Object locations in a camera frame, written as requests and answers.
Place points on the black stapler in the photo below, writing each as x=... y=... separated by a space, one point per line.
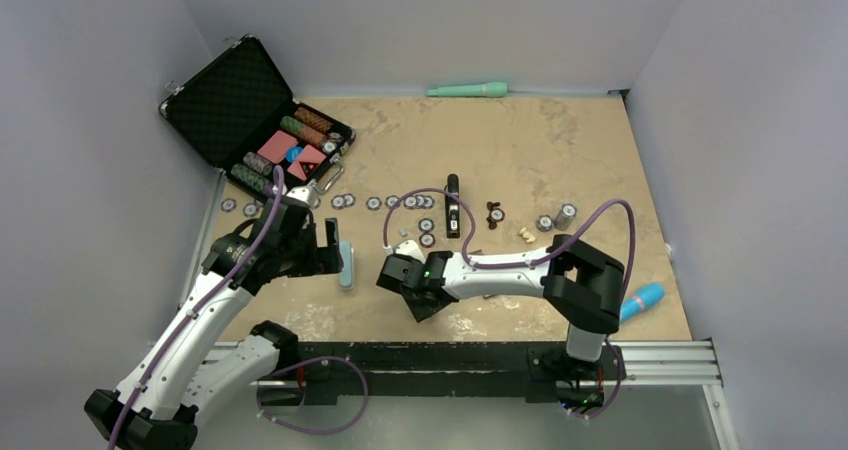
x=452 y=208

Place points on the green marker pen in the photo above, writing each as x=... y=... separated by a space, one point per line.
x=484 y=90

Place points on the small cream object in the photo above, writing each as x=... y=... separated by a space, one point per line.
x=526 y=235

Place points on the poker chip on table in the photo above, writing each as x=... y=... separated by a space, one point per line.
x=426 y=225

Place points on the brown chip stack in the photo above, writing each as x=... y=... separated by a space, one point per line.
x=496 y=214

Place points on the black poker chip case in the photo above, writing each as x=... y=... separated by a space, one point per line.
x=231 y=107

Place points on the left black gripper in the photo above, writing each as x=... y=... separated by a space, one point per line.
x=323 y=259

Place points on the poker chip stack upright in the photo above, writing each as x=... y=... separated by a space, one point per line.
x=565 y=216

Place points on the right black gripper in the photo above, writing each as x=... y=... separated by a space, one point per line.
x=421 y=311

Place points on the blue dealer button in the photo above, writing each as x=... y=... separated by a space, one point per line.
x=293 y=153

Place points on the poker chip lower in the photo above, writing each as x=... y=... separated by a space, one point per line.
x=427 y=240

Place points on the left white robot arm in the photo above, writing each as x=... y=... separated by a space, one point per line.
x=162 y=403

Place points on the blue marker pen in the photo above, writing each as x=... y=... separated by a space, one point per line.
x=641 y=300

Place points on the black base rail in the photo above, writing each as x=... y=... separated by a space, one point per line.
x=534 y=371

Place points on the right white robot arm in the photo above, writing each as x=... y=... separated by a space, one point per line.
x=583 y=284

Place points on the red card deck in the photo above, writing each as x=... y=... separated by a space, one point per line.
x=276 y=147
x=306 y=164

